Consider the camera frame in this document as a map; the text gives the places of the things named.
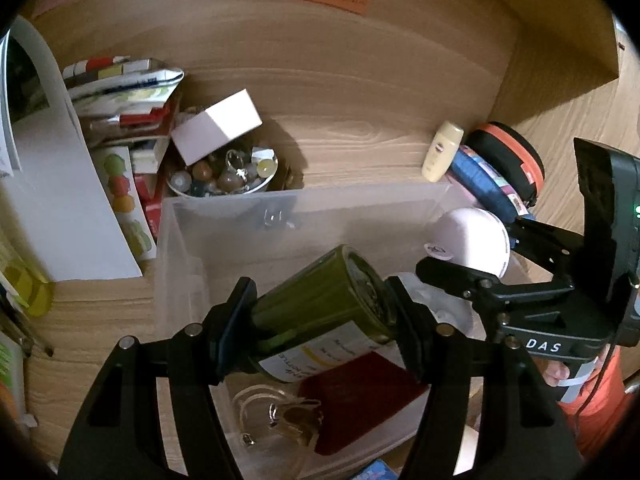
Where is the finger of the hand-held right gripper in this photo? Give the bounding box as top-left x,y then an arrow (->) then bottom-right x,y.
504,218 -> 587,282
415,256 -> 576,337

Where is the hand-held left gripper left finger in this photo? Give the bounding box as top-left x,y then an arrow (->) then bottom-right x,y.
59,276 -> 258,480

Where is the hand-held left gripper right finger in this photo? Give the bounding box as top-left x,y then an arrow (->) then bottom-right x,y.
385,276 -> 586,480

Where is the white round container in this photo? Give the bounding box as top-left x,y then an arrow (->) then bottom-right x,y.
427,207 -> 512,279

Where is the dark green glass bottle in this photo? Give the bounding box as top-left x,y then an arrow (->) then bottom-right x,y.
247,244 -> 401,383

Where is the clear plastic storage bin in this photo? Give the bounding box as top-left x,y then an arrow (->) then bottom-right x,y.
152,182 -> 506,480

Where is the wooden desktop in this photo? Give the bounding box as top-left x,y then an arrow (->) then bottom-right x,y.
0,95 -> 640,480

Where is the person's right hand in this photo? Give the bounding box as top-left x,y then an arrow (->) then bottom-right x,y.
543,359 -> 572,388

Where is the clear plastic ribbon loop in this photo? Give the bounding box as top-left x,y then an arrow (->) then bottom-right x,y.
231,384 -> 301,436

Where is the blue pouch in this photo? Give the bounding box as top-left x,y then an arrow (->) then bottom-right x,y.
447,145 -> 533,223

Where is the orange and black round case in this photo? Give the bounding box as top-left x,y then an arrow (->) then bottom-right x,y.
462,121 -> 546,206

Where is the dark red box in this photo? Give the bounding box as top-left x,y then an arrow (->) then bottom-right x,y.
298,351 -> 431,456

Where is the gold metal clip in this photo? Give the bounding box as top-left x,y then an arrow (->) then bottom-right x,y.
267,399 -> 326,448

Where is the small cream bottle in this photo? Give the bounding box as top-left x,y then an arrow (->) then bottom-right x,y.
421,121 -> 466,183

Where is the white bowl of beads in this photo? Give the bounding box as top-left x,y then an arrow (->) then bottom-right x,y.
165,147 -> 281,198

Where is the red carton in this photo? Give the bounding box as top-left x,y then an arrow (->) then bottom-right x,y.
134,172 -> 167,233

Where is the light blue tube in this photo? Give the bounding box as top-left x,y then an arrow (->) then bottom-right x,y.
350,459 -> 401,480

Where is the fruit print box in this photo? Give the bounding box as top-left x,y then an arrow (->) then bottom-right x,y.
97,147 -> 157,261

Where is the small white box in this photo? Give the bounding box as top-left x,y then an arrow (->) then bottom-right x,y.
170,88 -> 263,167

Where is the makeup brush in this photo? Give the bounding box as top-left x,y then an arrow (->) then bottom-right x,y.
7,302 -> 56,359

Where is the white paper sheet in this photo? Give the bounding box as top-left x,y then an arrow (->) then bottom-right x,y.
0,15 -> 143,281

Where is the yellow liquid bottle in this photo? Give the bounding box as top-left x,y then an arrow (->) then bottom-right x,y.
0,245 -> 56,318

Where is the stack of printed packets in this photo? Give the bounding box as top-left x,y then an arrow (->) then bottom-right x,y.
62,56 -> 186,158

